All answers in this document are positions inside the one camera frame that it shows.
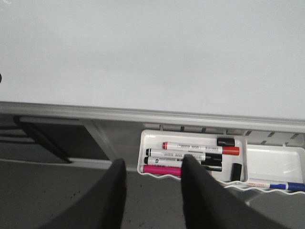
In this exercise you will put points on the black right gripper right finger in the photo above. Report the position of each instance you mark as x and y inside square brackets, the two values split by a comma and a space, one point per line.
[208, 205]

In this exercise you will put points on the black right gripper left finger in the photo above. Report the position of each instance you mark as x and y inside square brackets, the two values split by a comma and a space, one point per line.
[102, 207]

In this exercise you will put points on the small black eraser block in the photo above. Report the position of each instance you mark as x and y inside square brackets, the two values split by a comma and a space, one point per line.
[236, 172]

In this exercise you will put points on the upper black capped marker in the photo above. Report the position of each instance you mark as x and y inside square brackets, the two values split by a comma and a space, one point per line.
[180, 154]

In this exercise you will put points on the black capped marker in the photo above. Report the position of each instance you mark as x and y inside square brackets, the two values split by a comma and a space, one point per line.
[180, 154]
[172, 162]

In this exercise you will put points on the pink marker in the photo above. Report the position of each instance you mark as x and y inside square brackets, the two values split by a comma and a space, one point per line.
[160, 170]

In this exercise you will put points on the red capped marker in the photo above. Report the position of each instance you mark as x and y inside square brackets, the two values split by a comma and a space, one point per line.
[225, 150]

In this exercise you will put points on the loose black marker cap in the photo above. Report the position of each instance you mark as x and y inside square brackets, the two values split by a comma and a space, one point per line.
[225, 141]

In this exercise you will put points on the lower black capped marker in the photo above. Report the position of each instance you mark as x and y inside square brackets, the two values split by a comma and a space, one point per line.
[172, 162]

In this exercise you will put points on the white plastic marker tray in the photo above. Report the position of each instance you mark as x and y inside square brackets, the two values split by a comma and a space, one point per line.
[154, 139]

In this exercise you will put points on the blue capped marker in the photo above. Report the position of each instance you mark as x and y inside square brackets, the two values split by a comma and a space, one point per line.
[291, 186]

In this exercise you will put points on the grey whiteboard stand frame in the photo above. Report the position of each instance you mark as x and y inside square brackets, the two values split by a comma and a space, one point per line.
[48, 139]

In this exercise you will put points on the white whiteboard with grey frame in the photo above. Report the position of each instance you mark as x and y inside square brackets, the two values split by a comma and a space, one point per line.
[234, 63]

